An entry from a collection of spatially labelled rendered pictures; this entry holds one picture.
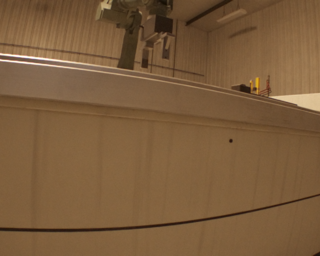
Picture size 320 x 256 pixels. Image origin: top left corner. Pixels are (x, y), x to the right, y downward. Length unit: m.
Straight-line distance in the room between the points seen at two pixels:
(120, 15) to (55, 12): 7.23
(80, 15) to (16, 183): 9.46
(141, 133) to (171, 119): 0.07
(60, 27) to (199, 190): 9.20
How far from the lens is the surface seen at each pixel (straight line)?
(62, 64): 0.46
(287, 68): 8.24
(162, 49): 1.54
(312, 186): 0.99
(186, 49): 10.98
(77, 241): 0.52
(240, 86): 0.79
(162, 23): 1.66
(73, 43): 9.42
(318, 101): 2.53
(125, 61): 2.70
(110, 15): 2.66
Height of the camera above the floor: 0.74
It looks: 1 degrees up
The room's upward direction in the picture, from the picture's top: 5 degrees clockwise
